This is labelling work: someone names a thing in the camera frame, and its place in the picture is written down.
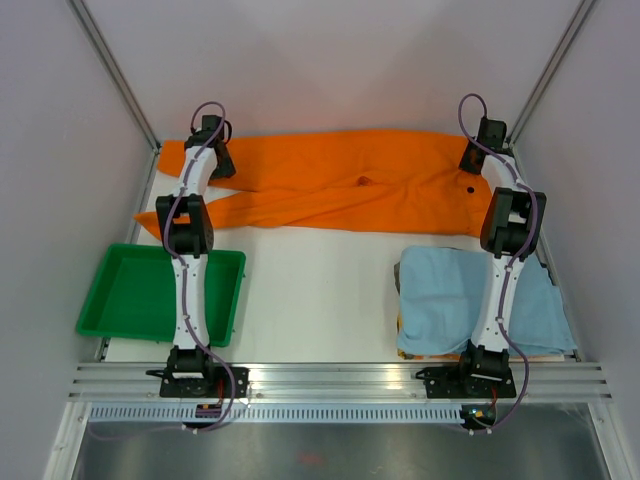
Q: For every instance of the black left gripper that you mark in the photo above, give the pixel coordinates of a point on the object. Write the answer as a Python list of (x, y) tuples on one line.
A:
[(227, 171)]

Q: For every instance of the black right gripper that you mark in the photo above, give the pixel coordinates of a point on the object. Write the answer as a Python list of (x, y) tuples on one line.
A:
[(465, 163)]

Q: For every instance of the orange trousers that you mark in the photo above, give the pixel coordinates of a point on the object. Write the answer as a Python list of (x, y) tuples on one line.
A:
[(377, 180)]

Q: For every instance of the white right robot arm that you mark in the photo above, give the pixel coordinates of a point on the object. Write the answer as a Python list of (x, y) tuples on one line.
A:
[(509, 235)]

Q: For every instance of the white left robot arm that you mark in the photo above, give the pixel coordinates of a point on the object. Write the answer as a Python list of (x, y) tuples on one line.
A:
[(187, 236)]

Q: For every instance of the light blue folded trousers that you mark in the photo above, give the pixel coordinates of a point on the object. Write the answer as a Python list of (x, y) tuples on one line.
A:
[(441, 295)]

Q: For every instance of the green plastic tray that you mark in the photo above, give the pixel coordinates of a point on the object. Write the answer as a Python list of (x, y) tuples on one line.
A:
[(133, 295)]

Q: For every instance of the right aluminium frame post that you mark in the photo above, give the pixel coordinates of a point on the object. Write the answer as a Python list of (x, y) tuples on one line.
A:
[(562, 48)]

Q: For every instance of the aluminium frame post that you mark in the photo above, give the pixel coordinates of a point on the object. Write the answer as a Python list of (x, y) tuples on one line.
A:
[(99, 44), (562, 48)]

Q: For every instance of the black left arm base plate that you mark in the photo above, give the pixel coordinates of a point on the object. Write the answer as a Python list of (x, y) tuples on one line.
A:
[(215, 384)]

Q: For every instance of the left aluminium frame post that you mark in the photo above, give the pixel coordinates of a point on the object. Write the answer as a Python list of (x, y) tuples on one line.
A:
[(99, 44)]

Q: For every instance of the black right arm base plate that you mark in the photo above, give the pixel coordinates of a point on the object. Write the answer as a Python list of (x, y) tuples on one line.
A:
[(444, 382)]

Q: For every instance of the aluminium front rail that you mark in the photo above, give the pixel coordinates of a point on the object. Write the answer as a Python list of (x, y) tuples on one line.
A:
[(568, 382)]

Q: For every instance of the perforated white cable duct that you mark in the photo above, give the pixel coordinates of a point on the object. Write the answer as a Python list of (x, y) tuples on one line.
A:
[(281, 413)]

